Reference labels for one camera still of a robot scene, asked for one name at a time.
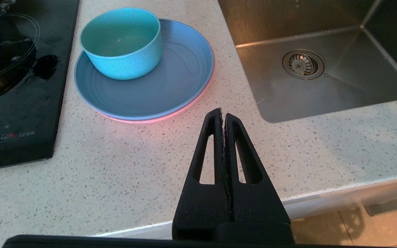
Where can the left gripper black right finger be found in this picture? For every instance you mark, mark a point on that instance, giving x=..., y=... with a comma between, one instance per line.
x=257, y=206

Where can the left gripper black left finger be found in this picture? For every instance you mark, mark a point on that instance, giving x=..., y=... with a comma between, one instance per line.
x=198, y=206

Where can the pink plastic plate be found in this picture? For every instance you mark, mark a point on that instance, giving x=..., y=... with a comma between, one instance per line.
x=184, y=110

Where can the blue plastic plate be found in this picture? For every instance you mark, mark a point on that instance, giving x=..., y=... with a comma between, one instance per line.
x=171, y=79

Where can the teal plastic bowl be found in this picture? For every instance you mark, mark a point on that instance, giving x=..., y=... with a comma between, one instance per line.
x=122, y=44

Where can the stainless steel sink basin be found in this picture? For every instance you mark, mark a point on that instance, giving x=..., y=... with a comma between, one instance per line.
x=288, y=93

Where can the white glossy cabinet front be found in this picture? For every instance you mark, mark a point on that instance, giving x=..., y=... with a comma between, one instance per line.
x=357, y=196

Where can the black induction cooktop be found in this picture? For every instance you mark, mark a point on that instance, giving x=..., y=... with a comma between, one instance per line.
x=19, y=103

